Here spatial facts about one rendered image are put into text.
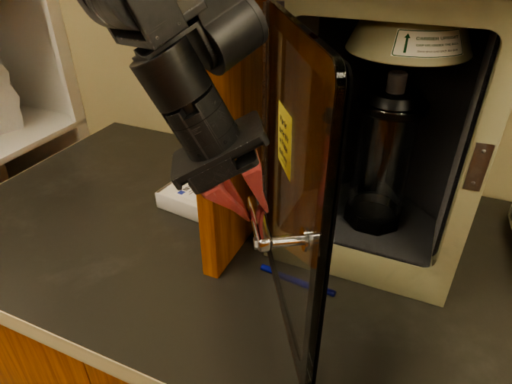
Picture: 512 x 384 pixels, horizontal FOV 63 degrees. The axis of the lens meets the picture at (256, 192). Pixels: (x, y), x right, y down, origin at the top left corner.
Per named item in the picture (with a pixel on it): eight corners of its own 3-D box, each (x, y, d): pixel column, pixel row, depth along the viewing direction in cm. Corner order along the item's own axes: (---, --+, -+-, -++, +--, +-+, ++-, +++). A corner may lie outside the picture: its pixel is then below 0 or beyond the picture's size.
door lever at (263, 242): (289, 206, 50) (289, 187, 49) (308, 257, 42) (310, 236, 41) (244, 209, 50) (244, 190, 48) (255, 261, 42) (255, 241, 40)
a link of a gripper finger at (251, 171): (226, 211, 51) (185, 150, 46) (280, 185, 50) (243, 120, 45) (230, 247, 45) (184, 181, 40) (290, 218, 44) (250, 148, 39)
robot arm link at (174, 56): (113, 57, 38) (135, 55, 33) (172, 18, 40) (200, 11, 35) (157, 120, 41) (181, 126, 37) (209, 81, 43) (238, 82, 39)
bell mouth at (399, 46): (359, 33, 71) (363, -3, 68) (472, 43, 65) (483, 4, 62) (331, 58, 57) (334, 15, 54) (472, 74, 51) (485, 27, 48)
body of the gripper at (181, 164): (181, 165, 47) (142, 109, 43) (264, 123, 45) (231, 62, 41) (180, 196, 41) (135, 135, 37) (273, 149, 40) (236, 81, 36)
